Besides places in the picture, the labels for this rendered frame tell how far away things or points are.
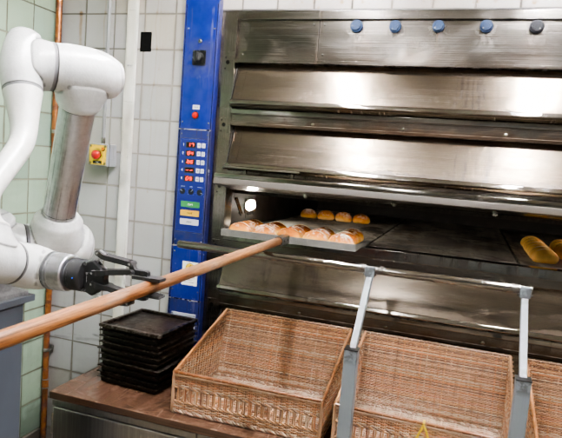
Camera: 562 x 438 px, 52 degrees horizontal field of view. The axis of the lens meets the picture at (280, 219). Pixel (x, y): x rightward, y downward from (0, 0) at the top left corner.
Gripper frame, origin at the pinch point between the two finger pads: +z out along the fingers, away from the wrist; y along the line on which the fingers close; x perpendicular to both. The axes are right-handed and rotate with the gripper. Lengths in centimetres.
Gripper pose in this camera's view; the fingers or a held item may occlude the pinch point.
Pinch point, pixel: (148, 286)
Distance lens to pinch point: 132.9
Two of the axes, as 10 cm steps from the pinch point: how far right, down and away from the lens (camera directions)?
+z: 9.5, 1.1, -3.0
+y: -0.8, 9.9, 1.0
